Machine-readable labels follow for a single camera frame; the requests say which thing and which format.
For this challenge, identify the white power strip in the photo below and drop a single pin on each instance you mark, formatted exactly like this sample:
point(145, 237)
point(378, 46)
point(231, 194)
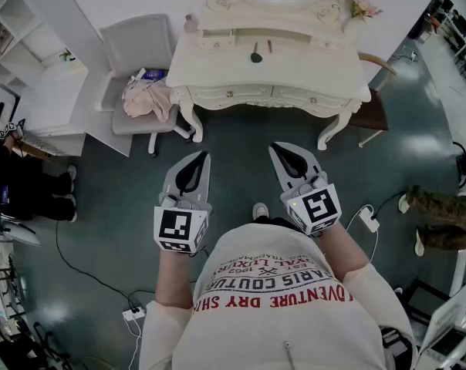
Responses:
point(134, 313)

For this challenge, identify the person's right forearm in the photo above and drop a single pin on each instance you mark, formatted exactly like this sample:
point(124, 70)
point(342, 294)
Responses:
point(343, 251)

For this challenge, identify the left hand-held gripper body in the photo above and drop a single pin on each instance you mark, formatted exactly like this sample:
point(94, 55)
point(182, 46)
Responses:
point(175, 227)

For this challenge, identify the person's left forearm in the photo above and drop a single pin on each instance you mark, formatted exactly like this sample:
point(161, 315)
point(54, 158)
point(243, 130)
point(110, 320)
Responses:
point(179, 280)

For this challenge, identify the small green plant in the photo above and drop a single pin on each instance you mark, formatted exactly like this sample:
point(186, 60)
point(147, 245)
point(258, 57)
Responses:
point(66, 55)

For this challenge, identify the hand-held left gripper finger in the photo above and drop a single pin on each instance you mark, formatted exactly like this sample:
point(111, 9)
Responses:
point(205, 185)
point(172, 179)

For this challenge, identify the brown wooden chair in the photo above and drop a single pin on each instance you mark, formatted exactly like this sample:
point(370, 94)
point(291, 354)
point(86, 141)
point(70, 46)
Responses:
point(368, 116)

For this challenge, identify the white power adapter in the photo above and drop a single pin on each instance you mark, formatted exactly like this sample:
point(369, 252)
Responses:
point(369, 219)

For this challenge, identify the white shelf unit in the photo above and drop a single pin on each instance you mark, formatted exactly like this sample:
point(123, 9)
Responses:
point(21, 17)

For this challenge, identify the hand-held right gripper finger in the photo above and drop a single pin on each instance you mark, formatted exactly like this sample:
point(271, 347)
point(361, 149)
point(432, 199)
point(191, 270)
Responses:
point(280, 170)
point(308, 160)

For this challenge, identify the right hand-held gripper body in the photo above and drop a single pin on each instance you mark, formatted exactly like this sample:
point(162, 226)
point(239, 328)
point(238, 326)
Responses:
point(318, 206)

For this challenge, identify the oval white-framed mirror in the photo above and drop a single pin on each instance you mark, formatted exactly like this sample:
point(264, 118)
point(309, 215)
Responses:
point(225, 2)

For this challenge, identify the open grey laptop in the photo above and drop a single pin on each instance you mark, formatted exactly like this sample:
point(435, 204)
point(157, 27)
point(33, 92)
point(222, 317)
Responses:
point(447, 341)

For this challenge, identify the person's white shoe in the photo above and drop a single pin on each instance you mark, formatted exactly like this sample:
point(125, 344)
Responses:
point(261, 209)

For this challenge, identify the blue packet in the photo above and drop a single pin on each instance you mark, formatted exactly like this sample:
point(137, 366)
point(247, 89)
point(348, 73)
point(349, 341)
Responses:
point(156, 74)

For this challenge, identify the white ornate desk drawer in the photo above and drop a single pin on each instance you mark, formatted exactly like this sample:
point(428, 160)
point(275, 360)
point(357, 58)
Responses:
point(314, 99)
point(229, 95)

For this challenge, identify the grey office chair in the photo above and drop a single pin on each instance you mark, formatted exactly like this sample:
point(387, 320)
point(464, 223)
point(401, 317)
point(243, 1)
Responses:
point(136, 41)

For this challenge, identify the dark makeup brush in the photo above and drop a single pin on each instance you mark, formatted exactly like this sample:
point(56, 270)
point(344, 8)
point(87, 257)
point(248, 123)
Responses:
point(255, 55)

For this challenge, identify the white low cabinet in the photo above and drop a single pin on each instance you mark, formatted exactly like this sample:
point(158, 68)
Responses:
point(59, 98)

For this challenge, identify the pink flowers in white vase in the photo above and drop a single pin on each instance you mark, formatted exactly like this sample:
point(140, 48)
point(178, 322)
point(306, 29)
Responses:
point(362, 9)

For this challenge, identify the person's white printed shirt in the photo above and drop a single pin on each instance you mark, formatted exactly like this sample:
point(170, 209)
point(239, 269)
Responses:
point(279, 322)

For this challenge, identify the white ornate dressing table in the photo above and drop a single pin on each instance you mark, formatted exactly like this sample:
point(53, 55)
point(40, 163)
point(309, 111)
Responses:
point(267, 71)

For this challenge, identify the person's black trousers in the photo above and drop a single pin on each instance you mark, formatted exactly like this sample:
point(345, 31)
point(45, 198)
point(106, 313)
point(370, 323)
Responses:
point(273, 221)

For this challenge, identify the pink cloth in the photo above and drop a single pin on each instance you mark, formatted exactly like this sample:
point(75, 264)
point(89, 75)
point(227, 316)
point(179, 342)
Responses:
point(146, 100)

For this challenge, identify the pink bottle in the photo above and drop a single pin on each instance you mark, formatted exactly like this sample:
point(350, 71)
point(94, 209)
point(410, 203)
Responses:
point(191, 23)

